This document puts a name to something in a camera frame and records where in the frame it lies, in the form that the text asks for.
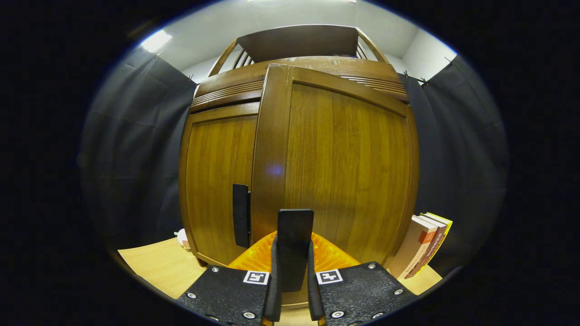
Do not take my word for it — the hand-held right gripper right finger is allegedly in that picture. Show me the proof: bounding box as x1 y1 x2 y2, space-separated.
307 232 417 326

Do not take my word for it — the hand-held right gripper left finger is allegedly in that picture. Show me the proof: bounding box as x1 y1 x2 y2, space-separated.
177 232 284 326

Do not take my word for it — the wooden shoe cabinet door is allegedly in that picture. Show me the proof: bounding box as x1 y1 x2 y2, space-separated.
179 102 261 268
251 63 420 309

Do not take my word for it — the wooden double-door shoe cabinet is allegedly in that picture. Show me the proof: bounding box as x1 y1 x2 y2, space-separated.
179 24 420 272

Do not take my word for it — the beige book with red label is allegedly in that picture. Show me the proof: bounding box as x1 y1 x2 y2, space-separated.
389 216 438 278

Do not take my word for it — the dark red spine book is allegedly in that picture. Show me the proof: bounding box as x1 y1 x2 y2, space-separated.
405 215 447 279

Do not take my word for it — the yellow cover book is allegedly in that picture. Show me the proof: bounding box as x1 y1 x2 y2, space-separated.
419 212 453 268

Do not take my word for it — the black backdrop cloth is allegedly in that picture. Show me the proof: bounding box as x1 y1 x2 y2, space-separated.
79 48 508 274

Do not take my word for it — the small ceiling light panel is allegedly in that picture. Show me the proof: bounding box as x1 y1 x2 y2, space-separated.
140 29 173 53

